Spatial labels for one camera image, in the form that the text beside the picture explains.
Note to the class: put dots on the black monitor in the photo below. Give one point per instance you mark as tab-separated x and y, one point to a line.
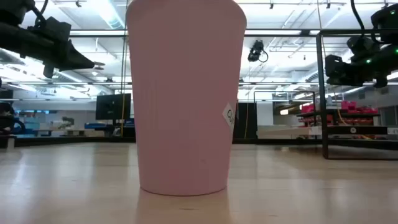
112	106

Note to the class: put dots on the rack with red bins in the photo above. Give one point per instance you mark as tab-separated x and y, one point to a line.
342	113

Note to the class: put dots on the wooden shelf with black frame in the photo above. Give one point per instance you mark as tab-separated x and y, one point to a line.
322	93

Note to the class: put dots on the black overhead camera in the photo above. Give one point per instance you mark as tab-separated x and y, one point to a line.
256	51

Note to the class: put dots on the black cabinet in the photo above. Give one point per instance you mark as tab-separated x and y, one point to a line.
246	120

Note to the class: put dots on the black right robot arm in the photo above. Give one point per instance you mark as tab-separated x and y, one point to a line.
387	21

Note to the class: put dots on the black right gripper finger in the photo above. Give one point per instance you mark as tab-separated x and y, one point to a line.
333	70

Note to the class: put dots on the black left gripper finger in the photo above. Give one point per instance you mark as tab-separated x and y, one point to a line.
77	60

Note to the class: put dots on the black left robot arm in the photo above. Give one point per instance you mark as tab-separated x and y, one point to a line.
12	9

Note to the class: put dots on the small pink ribbed cup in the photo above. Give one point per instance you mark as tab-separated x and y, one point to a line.
185	99

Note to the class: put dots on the black overhead rig beam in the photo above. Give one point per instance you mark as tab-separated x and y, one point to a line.
99	32

